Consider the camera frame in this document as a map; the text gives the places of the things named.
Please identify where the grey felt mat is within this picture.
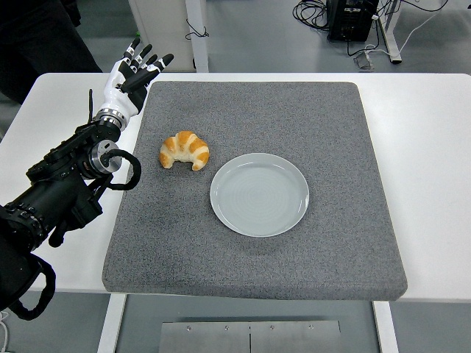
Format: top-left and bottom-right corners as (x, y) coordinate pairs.
(101, 80), (408, 302)

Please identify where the long white cable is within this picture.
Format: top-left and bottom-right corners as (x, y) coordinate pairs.
(397, 0), (450, 54)

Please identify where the white table leg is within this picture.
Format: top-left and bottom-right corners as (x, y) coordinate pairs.
(372, 301), (400, 353)
(96, 293), (128, 353)

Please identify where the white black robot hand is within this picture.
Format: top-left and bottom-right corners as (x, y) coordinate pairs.
(96, 37), (175, 119)

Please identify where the white cabinet panel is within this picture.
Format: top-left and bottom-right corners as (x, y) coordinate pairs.
(127, 0), (196, 73)

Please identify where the black cable bundle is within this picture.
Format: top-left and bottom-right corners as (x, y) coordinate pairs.
(292, 0), (330, 32)

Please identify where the white desk post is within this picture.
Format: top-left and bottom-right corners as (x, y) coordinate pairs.
(183, 0), (210, 74)

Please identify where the golden croissant bread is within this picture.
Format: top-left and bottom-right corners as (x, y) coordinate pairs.
(158, 130), (210, 172)

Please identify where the grey metal plate with screws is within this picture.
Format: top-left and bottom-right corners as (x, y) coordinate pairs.
(160, 320), (342, 353)

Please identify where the white desk leg with foot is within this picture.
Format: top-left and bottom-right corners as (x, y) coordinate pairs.
(378, 0), (403, 64)

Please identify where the person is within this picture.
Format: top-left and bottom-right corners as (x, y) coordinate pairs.
(0, 0), (104, 106)

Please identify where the clear plastic floor piece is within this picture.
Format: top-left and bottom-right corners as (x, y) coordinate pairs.
(353, 51), (375, 71)

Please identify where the round grey plate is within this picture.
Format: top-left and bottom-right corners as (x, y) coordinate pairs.
(209, 152), (310, 238)

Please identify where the black computer box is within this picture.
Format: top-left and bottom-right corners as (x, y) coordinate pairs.
(326, 0), (380, 42)

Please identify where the thin black cable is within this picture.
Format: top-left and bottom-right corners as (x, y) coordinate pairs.
(185, 18), (210, 41)

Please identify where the thin white cord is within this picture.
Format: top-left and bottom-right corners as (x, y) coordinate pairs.
(0, 310), (10, 349)

